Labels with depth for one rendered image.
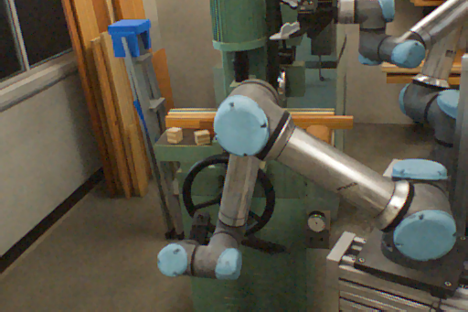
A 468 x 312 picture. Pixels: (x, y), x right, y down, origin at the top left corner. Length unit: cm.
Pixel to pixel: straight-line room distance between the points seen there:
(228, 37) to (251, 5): 12
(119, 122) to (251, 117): 223
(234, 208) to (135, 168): 201
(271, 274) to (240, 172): 76
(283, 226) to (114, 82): 163
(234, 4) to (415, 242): 91
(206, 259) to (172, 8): 326
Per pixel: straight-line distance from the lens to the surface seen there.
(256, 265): 192
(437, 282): 127
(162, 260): 127
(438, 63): 175
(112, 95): 314
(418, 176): 119
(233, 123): 101
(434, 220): 107
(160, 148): 176
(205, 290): 204
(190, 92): 446
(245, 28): 165
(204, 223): 145
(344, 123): 179
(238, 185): 126
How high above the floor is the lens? 159
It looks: 23 degrees down
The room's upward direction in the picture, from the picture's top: 4 degrees counter-clockwise
